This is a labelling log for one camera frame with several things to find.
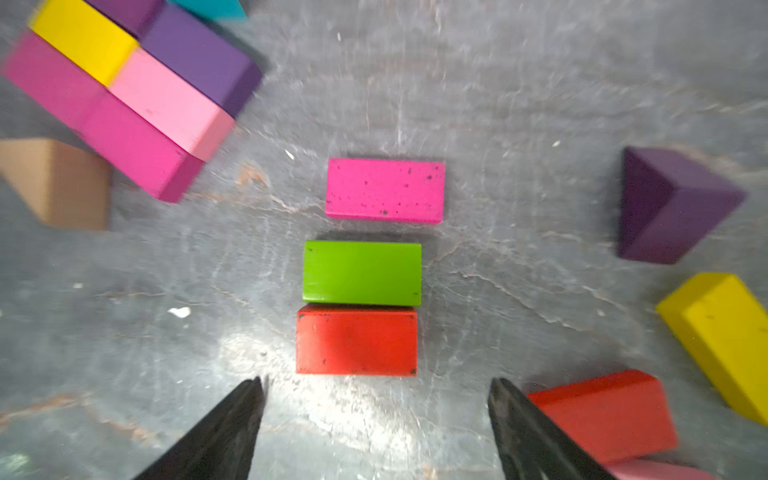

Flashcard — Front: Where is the magenta block bottom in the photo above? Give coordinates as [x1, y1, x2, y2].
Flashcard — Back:
[325, 158, 446, 224]

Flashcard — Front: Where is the purple block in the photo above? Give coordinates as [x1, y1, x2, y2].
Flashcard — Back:
[617, 146, 748, 265]
[86, 0, 166, 40]
[141, 4, 263, 118]

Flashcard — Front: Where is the yellow block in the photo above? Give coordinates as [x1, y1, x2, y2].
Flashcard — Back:
[656, 273, 767, 425]
[28, 0, 139, 87]

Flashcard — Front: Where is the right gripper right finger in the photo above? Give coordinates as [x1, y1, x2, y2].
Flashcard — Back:
[488, 378, 615, 480]

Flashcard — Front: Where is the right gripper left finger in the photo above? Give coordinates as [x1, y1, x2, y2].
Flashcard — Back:
[136, 377, 266, 480]

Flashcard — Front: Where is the red block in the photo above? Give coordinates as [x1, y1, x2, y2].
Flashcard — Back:
[296, 304, 418, 377]
[528, 370, 678, 464]

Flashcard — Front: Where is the teal triangle block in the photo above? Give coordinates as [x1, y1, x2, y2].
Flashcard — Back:
[169, 0, 247, 21]

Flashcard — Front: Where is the tan wooden block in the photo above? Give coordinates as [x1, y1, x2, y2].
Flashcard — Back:
[1, 138, 112, 230]

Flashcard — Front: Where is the magenta block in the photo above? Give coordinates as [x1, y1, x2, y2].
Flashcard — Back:
[80, 92, 204, 203]
[1, 30, 107, 135]
[325, 158, 446, 224]

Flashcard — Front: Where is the green block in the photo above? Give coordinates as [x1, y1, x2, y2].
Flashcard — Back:
[302, 240, 422, 307]

